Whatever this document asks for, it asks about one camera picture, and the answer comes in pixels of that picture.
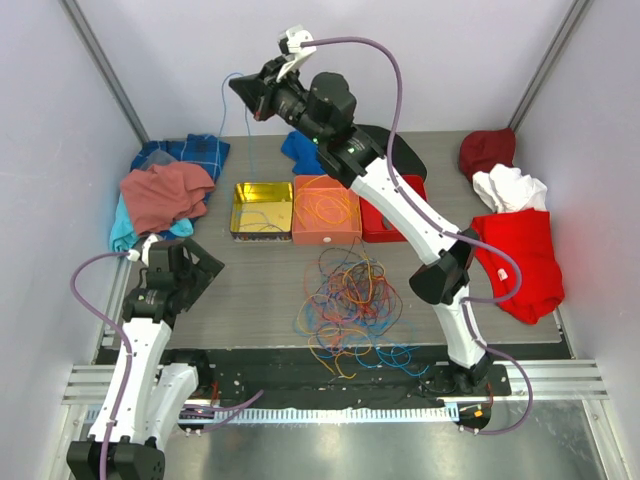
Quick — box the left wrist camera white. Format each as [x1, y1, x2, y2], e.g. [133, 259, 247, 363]
[125, 234, 163, 266]

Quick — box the black cloth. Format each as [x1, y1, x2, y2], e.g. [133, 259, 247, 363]
[358, 124, 428, 182]

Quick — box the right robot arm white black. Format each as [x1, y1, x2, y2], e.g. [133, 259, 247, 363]
[229, 72, 492, 395]

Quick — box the cyan cloth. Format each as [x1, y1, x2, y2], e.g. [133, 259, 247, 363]
[108, 196, 194, 252]

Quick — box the white cable duct rail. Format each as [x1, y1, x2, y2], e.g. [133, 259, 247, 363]
[84, 403, 461, 426]

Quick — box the salmon pink shirt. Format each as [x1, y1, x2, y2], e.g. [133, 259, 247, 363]
[120, 162, 215, 235]

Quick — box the left aluminium corner post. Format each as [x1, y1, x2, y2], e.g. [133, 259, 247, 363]
[59, 0, 150, 144]

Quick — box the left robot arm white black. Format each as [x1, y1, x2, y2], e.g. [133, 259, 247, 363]
[66, 235, 224, 479]

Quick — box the coloured wires pile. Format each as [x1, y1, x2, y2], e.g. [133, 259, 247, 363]
[294, 237, 434, 384]

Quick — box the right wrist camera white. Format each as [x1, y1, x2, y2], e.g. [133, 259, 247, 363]
[276, 25, 317, 83]

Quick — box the dark red cloth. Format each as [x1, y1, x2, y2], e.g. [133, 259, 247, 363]
[458, 128, 516, 182]

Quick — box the bright red cloth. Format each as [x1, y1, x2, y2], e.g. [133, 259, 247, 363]
[471, 209, 565, 325]

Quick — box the gold tin box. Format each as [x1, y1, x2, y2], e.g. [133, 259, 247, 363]
[229, 182, 294, 242]

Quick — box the yellow wire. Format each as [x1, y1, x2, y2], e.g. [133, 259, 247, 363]
[293, 172, 361, 231]

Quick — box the blue wire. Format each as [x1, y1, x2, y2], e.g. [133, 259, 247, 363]
[217, 72, 286, 236]

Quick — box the white cloth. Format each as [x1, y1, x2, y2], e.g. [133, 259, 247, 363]
[472, 164, 547, 213]

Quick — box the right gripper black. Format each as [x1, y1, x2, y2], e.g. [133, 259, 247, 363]
[230, 56, 327, 149]

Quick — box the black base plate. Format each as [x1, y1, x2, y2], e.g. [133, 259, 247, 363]
[160, 346, 512, 410]

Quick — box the blue plaid cloth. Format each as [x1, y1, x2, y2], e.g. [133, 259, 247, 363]
[124, 134, 230, 227]

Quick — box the aluminium corner post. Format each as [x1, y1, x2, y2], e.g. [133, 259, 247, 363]
[59, 0, 150, 144]
[508, 0, 593, 132]

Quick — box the right aluminium corner post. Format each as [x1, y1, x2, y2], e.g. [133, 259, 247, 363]
[508, 0, 593, 132]

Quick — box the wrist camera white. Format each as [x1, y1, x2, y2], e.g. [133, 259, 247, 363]
[125, 234, 163, 266]
[276, 25, 317, 83]

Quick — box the red box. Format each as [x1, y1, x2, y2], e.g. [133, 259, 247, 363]
[359, 174, 428, 243]

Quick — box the salmon pink box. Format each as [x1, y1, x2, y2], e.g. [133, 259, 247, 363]
[292, 175, 362, 245]

